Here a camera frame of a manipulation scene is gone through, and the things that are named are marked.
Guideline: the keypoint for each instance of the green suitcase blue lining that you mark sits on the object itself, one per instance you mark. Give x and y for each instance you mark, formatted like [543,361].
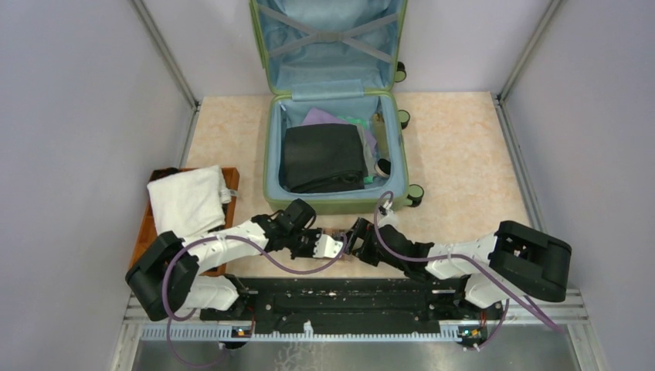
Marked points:
[340,57]

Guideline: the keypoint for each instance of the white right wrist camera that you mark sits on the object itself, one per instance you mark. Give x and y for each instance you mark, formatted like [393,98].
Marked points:
[387,216]

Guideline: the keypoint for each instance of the gold cap bottle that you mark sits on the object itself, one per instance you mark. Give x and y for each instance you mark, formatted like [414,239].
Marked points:
[383,164]

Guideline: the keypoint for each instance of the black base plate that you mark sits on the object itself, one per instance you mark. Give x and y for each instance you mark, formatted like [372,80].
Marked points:
[391,306]

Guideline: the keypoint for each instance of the eyeshadow palette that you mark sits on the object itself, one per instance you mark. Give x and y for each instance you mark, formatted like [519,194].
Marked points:
[339,235]

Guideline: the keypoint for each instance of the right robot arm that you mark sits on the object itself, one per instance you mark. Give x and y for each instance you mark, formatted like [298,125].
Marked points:
[513,262]

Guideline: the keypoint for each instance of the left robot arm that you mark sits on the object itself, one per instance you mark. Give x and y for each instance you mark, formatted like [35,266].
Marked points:
[171,274]

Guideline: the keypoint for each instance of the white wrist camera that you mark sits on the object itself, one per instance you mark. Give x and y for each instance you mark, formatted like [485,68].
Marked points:
[387,216]
[327,247]

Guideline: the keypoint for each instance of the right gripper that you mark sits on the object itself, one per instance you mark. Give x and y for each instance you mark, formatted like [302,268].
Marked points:
[364,229]

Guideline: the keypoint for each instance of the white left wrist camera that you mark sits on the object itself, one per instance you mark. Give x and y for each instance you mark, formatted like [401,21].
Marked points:
[327,247]

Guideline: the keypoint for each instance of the purple t-shirt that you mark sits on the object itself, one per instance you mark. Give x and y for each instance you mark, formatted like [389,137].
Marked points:
[318,116]

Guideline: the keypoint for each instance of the green white tie-dye garment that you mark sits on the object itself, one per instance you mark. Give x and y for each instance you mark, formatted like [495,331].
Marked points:
[368,146]

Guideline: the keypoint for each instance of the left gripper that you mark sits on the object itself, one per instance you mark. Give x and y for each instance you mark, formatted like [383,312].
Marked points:
[313,234]

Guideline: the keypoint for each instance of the black garment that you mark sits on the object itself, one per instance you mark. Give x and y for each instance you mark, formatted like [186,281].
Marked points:
[322,158]

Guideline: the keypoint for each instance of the white fluffy towel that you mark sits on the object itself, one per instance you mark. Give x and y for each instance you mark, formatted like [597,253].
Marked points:
[189,203]

